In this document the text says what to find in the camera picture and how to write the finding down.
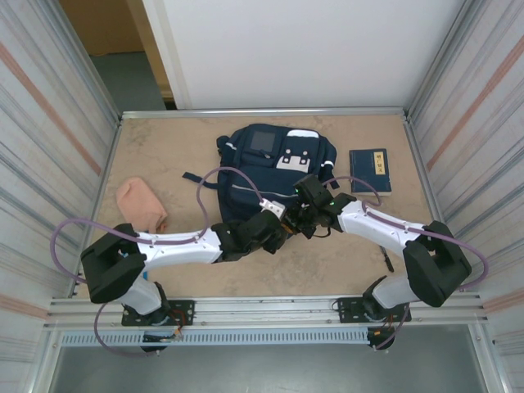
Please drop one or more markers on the navy blue backpack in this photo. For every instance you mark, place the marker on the navy blue backpack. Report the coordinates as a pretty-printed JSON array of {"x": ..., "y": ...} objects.
[{"x": 286, "y": 180}]

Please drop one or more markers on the dark blue book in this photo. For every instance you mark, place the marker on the dark blue book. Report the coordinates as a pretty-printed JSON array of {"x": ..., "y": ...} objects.
[{"x": 368, "y": 172}]

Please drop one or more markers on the pink fabric pencil case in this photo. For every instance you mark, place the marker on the pink fabric pencil case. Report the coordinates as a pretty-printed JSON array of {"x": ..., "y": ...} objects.
[{"x": 139, "y": 204}]

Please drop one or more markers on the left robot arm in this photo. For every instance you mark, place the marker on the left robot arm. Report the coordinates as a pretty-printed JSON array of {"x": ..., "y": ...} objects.
[{"x": 176, "y": 249}]

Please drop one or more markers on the black pen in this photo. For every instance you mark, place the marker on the black pen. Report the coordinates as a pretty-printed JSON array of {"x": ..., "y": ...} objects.
[{"x": 387, "y": 260}]

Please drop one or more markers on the aluminium table side bar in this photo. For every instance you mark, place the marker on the aluminium table side bar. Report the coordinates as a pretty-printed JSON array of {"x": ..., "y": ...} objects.
[
  {"x": 424, "y": 172},
  {"x": 105, "y": 172}
]

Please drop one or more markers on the aluminium table end bar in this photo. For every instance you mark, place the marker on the aluminium table end bar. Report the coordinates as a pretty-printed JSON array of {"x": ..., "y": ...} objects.
[{"x": 184, "y": 112}]

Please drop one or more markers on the brown wooden door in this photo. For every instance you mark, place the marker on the brown wooden door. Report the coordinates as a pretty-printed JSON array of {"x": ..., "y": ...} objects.
[{"x": 106, "y": 24}]

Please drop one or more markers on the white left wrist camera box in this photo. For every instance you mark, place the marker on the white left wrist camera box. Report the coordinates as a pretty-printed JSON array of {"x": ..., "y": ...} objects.
[{"x": 272, "y": 206}]

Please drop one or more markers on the aluminium mounting rail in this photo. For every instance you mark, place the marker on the aluminium mounting rail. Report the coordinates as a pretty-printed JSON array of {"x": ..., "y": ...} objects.
[{"x": 266, "y": 311}]

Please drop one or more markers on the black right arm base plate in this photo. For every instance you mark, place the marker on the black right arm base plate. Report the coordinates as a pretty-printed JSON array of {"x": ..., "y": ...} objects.
[{"x": 348, "y": 307}]

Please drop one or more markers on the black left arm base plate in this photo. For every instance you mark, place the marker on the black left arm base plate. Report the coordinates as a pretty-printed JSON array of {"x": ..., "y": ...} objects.
[{"x": 184, "y": 307}]

